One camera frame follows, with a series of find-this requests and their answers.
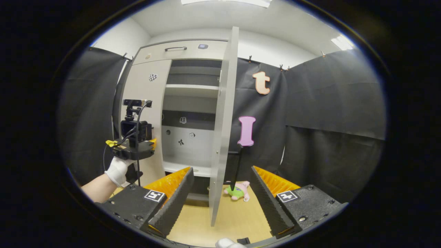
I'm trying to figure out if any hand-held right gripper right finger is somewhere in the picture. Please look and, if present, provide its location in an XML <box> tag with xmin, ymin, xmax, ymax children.
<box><xmin>251</xmin><ymin>166</ymin><xmax>348</xmax><ymax>238</ymax></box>

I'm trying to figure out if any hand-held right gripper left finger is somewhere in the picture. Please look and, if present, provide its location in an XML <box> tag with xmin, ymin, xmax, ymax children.
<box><xmin>96</xmin><ymin>167</ymin><xmax>194</xmax><ymax>238</ymax></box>

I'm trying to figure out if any beige cabinet door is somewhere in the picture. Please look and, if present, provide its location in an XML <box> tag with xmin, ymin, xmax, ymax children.
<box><xmin>119</xmin><ymin>59</ymin><xmax>172</xmax><ymax>186</ymax></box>
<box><xmin>208</xmin><ymin>27</ymin><xmax>243</xmax><ymax>227</ymax></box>

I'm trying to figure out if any beige double-door shoe cabinet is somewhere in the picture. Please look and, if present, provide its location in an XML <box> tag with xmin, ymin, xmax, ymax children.
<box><xmin>113</xmin><ymin>39</ymin><xmax>229</xmax><ymax>207</ymax></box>

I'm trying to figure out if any beige cabinet drawer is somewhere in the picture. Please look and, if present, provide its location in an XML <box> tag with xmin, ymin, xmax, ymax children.
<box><xmin>133</xmin><ymin>40</ymin><xmax>228</xmax><ymax>65</ymax></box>

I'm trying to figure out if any green pink plush toy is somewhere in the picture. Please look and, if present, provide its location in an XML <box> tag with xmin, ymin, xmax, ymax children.
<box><xmin>224</xmin><ymin>182</ymin><xmax>250</xmax><ymax>202</ymax></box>

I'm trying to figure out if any black backdrop cloth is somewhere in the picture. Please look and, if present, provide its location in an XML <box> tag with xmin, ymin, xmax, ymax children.
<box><xmin>59</xmin><ymin>46</ymin><xmax>386</xmax><ymax>207</ymax></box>

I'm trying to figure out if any large ceiling light panel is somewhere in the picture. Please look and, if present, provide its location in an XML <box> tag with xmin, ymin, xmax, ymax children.
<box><xmin>181</xmin><ymin>0</ymin><xmax>273</xmax><ymax>8</ymax></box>

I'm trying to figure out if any small ceiling light panel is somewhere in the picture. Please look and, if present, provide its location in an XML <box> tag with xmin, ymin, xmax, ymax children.
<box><xmin>331</xmin><ymin>34</ymin><xmax>355</xmax><ymax>51</ymax></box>

